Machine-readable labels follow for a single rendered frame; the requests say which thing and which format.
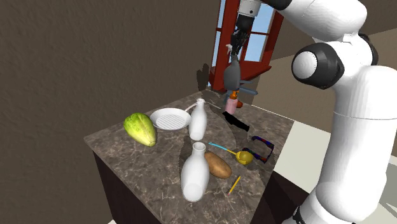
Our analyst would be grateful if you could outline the red framed window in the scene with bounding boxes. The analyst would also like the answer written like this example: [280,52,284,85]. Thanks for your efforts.
[206,0,285,94]

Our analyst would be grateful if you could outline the grey rounded figure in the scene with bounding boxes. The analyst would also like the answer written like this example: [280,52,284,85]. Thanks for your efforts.
[223,54,259,96]

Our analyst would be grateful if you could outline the pink bottle with orange cap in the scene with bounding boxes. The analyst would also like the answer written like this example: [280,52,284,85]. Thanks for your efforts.
[224,90,239,115]

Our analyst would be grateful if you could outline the black flat bar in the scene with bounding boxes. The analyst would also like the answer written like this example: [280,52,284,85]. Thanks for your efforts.
[221,111,251,132]

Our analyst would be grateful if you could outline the small white bottle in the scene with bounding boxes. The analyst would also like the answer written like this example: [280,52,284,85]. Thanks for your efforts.
[188,98,208,142]

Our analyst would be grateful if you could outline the white grill pan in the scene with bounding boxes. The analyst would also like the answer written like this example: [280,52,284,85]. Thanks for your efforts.
[149,102,199,131]

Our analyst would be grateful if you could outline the blue red patterned sunglasses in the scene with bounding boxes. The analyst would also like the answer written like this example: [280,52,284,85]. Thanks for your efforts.
[241,135,275,165]

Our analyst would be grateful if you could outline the brown potato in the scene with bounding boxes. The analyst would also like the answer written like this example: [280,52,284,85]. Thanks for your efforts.
[204,150,233,179]

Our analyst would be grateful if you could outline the green cabbage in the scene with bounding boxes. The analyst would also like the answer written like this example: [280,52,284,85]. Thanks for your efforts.
[123,112,158,148]

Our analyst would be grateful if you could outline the large white bottle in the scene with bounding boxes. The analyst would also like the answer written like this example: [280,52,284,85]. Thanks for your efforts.
[181,141,211,203]

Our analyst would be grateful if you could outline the yellow pencil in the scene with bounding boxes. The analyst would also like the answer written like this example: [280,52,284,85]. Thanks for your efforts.
[227,175,242,196]

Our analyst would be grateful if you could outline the dark brown counter cabinet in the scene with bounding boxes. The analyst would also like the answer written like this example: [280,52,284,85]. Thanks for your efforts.
[92,151,309,224]

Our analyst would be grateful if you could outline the yellow strainer spoon blue handle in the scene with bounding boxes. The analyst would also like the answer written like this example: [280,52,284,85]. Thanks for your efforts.
[207,142,254,166]

